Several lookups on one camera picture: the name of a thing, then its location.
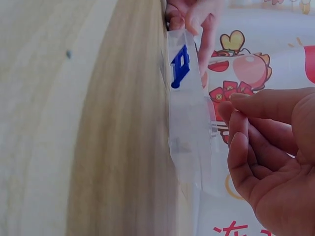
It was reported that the blue plastic clip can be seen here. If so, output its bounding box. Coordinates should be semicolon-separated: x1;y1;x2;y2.
170;45;191;90

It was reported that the person's right hand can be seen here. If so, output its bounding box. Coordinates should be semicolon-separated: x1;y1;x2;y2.
218;86;315;236

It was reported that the clear plastic bag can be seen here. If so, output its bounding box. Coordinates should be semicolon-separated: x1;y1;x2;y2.
159;29;222;197

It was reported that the person's left hand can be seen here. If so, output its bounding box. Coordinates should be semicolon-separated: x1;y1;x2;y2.
166;0;223;76

